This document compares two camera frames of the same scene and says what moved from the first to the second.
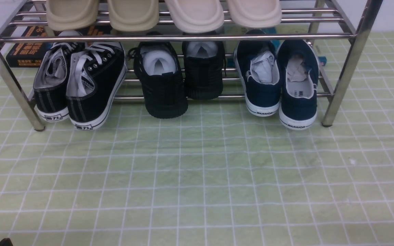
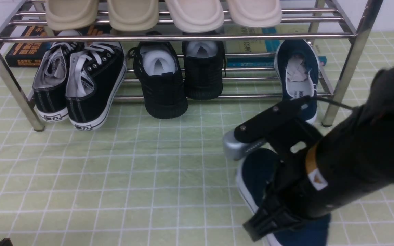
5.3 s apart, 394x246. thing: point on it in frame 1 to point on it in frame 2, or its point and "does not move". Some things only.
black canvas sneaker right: [96, 73] does not move
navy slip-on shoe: [258, 64] to [258, 168]
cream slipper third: [196, 16] does not move
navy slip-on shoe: [299, 66] does not move
